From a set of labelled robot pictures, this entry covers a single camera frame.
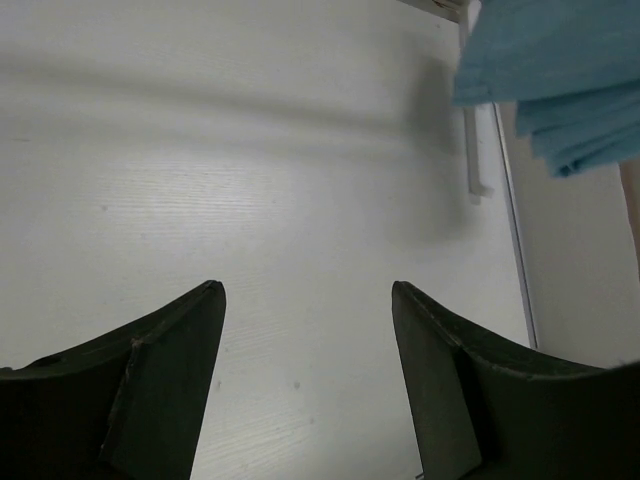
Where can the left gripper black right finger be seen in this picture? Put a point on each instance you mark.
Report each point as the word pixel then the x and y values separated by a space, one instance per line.
pixel 485 407

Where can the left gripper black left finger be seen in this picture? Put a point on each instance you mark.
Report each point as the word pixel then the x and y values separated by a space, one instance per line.
pixel 128 404

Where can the light blue trousers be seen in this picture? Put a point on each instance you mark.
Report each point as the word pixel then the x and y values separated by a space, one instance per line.
pixel 572 70

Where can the white and silver clothes rack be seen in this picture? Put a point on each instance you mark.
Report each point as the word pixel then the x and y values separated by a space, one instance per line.
pixel 477 190

